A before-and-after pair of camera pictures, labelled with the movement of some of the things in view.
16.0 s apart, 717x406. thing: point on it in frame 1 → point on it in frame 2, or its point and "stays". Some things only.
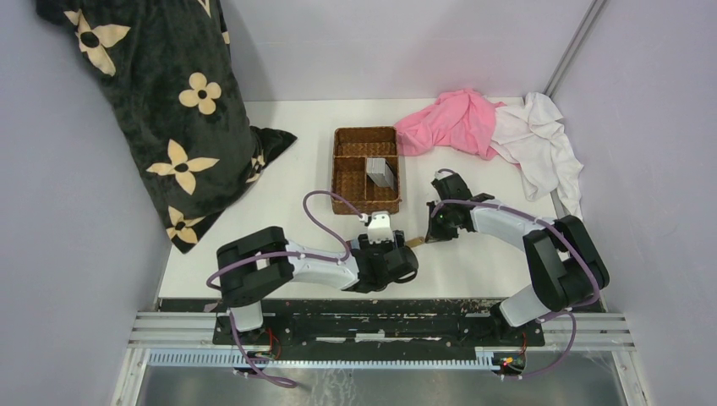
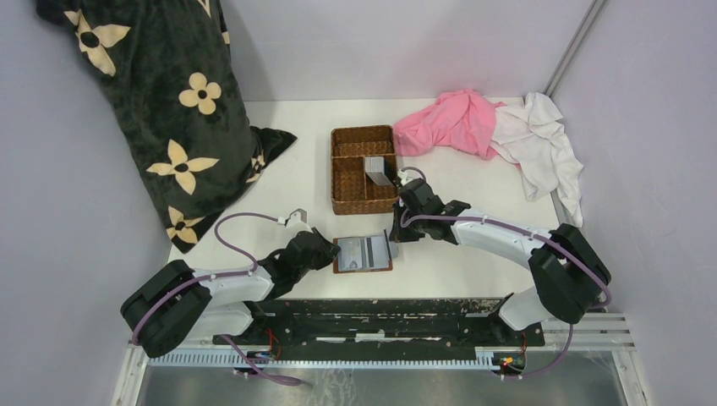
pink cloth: (459, 118) stays
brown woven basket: (366, 170) stays
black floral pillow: (166, 68) stays
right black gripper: (435, 234) → (398, 233)
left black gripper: (366, 247) → (328, 251)
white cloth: (530, 134) stays
